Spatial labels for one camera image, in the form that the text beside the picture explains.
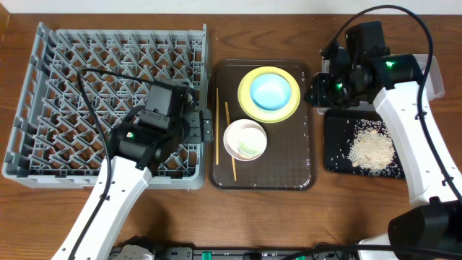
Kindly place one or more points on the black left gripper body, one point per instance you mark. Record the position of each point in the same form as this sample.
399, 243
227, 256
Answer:
190, 128

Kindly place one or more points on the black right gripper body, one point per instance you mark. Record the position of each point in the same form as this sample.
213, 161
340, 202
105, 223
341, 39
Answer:
338, 91

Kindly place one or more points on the white cup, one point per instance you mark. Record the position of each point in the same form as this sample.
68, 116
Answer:
251, 142

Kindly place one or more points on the light blue bowl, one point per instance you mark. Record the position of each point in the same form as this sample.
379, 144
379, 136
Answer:
270, 92

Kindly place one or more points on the rice food scraps pile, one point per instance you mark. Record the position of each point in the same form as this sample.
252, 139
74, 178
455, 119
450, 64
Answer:
371, 150

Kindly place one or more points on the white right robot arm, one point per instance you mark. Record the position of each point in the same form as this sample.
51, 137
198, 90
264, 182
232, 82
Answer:
396, 85

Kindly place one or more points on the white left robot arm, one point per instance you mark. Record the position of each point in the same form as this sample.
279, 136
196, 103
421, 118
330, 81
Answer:
133, 155

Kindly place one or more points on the black waste tray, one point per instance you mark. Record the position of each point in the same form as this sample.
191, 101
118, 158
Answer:
337, 144

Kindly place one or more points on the clear plastic waste bin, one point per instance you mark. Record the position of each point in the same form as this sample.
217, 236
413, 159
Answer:
434, 84

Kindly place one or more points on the pink bowl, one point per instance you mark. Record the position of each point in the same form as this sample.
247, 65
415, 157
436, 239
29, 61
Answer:
231, 135

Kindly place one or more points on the yellow plate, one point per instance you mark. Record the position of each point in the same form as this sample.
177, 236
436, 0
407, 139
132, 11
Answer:
265, 116

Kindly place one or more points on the dark brown serving tray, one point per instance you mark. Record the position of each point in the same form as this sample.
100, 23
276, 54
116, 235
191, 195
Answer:
288, 162

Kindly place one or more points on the grey plastic dish rack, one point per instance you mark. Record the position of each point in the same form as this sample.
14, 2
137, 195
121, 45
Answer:
80, 80

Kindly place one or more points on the black equipment rail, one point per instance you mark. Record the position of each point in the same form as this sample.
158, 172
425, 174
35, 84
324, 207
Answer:
133, 247

